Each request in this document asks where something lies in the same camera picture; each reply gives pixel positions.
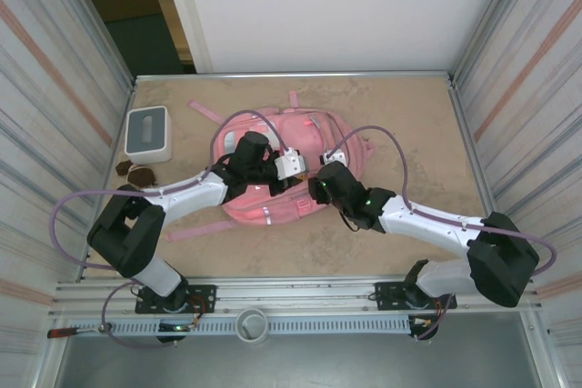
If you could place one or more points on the pink backpack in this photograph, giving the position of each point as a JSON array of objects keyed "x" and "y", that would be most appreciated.
[{"x": 291, "y": 211}]

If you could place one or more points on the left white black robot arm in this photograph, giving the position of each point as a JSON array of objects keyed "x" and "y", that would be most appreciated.
[{"x": 125, "y": 235}]

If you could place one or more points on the white tissue box grey top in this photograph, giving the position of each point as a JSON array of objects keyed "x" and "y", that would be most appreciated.
[{"x": 147, "y": 133}]

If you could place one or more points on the brown piece with white band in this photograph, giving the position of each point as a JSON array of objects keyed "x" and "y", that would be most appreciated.
[{"x": 142, "y": 176}]

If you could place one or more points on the small dark brown piece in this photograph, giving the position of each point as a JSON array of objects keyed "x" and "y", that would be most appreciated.
[{"x": 123, "y": 168}]

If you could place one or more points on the aluminium table edge bar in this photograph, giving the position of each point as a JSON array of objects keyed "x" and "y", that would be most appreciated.
[{"x": 409, "y": 74}]

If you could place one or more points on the grey round cup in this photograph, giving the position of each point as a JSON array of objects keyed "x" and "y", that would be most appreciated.
[{"x": 251, "y": 335}]

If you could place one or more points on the grey metal shelf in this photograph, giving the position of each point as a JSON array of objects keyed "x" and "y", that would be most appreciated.
[{"x": 295, "y": 365}]

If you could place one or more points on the translucent side panel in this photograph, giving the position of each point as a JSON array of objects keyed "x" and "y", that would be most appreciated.
[
  {"x": 536, "y": 88},
  {"x": 45, "y": 88}
]

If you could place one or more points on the aluminium mounting rail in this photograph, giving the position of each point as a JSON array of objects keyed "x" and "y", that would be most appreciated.
[{"x": 295, "y": 290}]

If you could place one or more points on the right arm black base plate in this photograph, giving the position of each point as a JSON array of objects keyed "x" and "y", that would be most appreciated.
[{"x": 384, "y": 297}]

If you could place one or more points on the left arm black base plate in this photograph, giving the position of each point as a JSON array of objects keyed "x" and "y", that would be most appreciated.
[{"x": 207, "y": 292}]

